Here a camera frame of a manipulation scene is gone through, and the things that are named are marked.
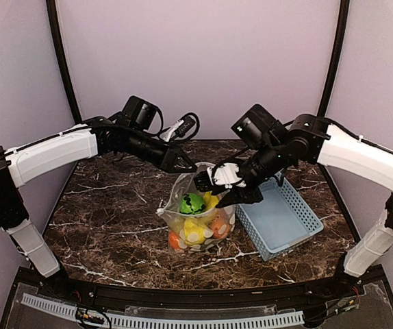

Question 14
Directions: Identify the yellow toy pepper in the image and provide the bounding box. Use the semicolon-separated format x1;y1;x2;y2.
183;218;213;245

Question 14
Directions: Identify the black left corner post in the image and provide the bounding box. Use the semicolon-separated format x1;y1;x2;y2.
45;0;82;123

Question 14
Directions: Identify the light blue perforated basket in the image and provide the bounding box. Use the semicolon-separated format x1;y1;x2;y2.
236;178;324;261

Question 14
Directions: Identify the black front rail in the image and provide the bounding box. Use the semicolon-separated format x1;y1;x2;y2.
14;267;385;319

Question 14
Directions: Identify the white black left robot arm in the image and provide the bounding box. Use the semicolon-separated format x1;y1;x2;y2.
0;96;200;299

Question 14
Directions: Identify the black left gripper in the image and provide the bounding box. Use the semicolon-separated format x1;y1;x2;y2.
126;127;199;173

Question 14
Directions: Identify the small front circuit board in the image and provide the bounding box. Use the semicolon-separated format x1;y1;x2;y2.
75;308;105;325

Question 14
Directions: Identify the black corner post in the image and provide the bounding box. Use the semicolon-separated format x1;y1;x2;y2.
45;0;82;123
317;0;351;117

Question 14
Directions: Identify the orange green toy mango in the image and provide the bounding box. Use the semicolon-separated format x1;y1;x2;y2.
211;219;231;239

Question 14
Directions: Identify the black right corner post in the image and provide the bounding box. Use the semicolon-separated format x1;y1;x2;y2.
317;0;351;117

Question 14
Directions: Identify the clear dotted zip top bag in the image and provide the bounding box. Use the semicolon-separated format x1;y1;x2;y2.
156;173;236;254

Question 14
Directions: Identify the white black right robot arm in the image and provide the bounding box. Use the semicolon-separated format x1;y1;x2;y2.
207;104;393;297

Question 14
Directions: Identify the light blue cable duct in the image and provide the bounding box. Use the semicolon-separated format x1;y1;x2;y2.
21;293;304;328

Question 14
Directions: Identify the orange toy orange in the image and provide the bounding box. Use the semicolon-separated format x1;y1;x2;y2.
168;231;180;249

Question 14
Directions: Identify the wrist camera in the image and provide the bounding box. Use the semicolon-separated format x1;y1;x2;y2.
193;162;246;192
160;112;201;143

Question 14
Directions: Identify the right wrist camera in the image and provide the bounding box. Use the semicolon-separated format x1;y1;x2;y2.
193;162;246;192

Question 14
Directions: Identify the yellow toy banana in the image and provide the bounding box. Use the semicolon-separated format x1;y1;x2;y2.
203;191;219;211

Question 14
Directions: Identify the green toy cabbage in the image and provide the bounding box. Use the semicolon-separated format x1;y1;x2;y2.
180;193;205;215

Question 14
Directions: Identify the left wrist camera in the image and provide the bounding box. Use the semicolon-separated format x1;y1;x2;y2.
160;112;201;143

